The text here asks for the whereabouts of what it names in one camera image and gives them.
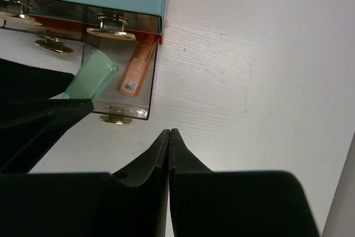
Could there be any green highlighter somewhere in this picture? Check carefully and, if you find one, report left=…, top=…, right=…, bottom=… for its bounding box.
left=63, top=50, right=119, bottom=102

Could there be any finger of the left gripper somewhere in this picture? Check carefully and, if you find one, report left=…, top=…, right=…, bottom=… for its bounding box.
left=1, top=59, right=94, bottom=173

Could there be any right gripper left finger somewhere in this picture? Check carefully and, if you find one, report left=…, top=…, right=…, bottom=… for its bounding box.
left=1, top=130, right=170, bottom=236

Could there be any clear smoky drawer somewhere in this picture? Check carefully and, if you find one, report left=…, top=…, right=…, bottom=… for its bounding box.
left=1, top=0, right=84, bottom=54
left=82, top=6, right=163, bottom=125

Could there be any orange highlighter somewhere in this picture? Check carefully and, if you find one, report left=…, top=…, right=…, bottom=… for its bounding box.
left=119, top=34, right=158, bottom=97

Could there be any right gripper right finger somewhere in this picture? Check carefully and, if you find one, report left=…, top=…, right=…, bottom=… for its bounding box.
left=169, top=129, right=319, bottom=236

